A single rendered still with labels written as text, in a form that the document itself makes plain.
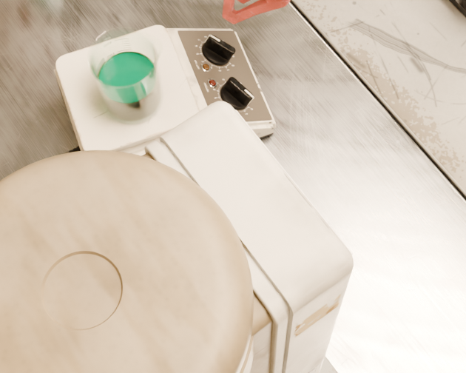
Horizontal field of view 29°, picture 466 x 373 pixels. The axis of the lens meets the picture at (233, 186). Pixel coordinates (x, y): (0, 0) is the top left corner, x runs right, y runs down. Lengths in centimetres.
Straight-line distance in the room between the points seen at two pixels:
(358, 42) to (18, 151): 39
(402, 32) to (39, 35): 41
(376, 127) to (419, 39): 12
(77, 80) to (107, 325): 67
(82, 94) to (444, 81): 39
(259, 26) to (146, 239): 78
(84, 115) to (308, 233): 63
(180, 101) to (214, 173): 60
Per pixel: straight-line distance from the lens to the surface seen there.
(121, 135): 89
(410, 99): 101
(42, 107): 102
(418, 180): 97
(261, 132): 95
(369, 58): 103
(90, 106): 91
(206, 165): 30
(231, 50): 95
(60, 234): 28
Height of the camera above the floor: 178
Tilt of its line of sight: 67 degrees down
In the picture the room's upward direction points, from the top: 4 degrees counter-clockwise
